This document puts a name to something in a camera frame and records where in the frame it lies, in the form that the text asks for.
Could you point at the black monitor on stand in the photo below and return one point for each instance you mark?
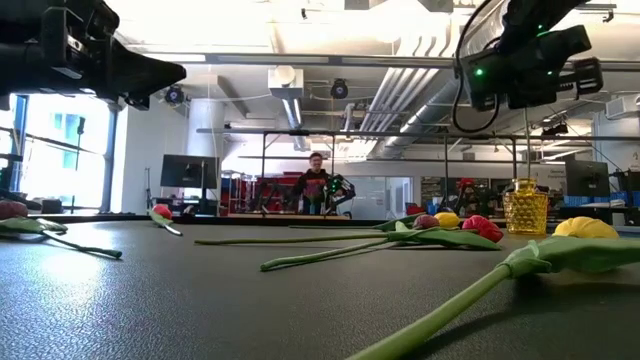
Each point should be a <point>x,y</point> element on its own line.
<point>187,171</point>

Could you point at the grey overhead rig beam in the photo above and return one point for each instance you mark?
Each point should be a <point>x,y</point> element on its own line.
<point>350,60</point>

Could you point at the white wall air unit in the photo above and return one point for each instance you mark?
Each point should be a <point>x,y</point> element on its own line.
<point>622,106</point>

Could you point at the black metal workstation frame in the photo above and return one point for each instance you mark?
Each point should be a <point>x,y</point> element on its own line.
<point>380,133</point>

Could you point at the blue storage bins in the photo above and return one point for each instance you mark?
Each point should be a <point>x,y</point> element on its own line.
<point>582,201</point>

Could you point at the amber glass vase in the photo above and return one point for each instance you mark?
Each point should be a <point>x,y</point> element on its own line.
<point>525,212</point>

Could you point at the background black robot arm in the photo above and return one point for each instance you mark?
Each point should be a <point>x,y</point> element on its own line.
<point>340,187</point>

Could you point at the silver ventilation duct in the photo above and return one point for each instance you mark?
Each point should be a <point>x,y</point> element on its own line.
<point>425,117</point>

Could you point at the red storage bin rack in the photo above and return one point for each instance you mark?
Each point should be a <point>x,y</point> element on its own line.
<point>277,181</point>

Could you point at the black ceiling spotlight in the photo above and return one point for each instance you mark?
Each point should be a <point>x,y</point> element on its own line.
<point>555,129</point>

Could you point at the black light stand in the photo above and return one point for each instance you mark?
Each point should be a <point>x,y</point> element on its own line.
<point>80,125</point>

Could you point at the white ceiling unit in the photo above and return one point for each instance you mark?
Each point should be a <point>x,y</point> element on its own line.
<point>285,82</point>

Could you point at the small bright red tulip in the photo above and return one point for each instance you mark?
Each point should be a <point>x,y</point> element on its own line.
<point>162,211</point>

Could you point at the purple and pink tulip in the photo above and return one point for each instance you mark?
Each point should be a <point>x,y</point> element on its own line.
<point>425,221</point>

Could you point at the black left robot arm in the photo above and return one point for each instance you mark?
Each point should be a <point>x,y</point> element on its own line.
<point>15,65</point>

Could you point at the round black ceiling lamp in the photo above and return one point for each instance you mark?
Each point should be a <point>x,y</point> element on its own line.
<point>339,89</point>
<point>174,95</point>

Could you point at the large yellow tulip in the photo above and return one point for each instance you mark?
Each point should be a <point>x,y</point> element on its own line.
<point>590,252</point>

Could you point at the black ceiling track fixture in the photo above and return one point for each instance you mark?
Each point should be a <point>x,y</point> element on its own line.
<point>602,7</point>

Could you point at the person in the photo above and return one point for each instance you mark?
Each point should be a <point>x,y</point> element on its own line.
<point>312,182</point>
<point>466,192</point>

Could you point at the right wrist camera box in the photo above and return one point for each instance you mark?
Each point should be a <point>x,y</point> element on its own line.
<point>587,75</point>

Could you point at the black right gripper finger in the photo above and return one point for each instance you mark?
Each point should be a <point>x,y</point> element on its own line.
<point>531,94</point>
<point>486,102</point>

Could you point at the small yellow tulip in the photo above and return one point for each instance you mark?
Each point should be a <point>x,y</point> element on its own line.
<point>447,220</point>

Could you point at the bright red long-stemmed tulip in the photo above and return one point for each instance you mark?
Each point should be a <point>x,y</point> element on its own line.
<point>482,227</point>

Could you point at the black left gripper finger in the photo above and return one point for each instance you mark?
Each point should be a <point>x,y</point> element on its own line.
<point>142,75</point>
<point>137,103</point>

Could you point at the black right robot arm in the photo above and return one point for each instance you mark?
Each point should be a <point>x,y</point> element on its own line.
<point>525,17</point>

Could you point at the dark red tulip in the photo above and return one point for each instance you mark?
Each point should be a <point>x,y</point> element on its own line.
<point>30,225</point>

